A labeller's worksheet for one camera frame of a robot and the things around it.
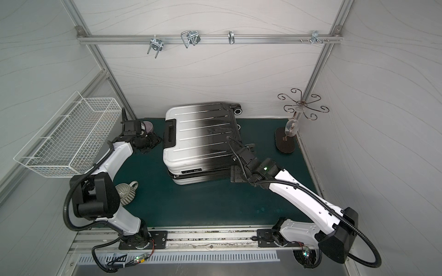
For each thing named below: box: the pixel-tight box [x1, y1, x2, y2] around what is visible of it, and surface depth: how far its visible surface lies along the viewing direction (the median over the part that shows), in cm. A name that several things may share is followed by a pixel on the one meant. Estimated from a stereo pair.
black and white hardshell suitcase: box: [162, 102, 243, 186], surface depth 85 cm
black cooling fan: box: [292, 249, 318, 269], surface depth 73 cm
